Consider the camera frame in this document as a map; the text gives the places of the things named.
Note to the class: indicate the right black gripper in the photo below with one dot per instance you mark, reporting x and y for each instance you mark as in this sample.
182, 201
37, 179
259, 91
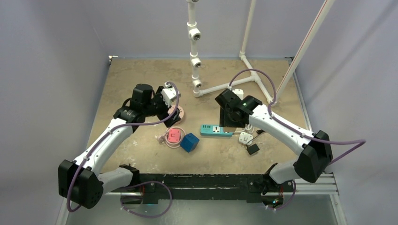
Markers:
226, 116

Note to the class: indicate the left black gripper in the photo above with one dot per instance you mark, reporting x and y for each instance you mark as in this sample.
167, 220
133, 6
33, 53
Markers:
164, 115

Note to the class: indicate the teal power strip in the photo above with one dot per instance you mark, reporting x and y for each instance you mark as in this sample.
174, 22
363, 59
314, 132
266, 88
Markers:
214, 130

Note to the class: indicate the blue cube socket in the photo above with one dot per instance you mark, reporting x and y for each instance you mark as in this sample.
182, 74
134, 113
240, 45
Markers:
189, 142

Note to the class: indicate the tan cube plug adapter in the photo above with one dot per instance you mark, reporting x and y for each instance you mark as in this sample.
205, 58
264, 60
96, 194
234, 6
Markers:
229, 129

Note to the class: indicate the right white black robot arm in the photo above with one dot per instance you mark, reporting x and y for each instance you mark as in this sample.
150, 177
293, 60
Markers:
312, 150

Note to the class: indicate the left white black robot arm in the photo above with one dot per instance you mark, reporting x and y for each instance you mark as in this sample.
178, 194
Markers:
135, 112

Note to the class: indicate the pink square plug adapter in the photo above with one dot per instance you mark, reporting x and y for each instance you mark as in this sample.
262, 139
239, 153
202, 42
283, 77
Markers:
174, 135

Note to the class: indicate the round pink power socket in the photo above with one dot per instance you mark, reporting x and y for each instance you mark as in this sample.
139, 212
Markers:
181, 113

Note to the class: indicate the black power adapter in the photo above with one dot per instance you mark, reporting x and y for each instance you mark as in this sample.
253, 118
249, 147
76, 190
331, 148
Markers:
252, 149

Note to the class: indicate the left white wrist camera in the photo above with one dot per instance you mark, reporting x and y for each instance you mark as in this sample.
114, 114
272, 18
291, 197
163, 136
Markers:
169, 95

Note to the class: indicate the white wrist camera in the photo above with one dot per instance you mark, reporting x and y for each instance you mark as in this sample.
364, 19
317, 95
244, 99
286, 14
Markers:
169, 95
239, 93

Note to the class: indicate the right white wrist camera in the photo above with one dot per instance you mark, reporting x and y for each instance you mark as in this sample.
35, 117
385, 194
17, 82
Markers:
239, 93

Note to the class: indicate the white square wall adapter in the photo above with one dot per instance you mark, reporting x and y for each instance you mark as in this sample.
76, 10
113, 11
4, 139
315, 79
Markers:
245, 138

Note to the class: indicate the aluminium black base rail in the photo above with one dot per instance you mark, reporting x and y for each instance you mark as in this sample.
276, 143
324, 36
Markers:
199, 184

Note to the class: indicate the white PVC pipe frame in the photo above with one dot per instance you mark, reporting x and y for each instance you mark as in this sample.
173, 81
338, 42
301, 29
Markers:
246, 29

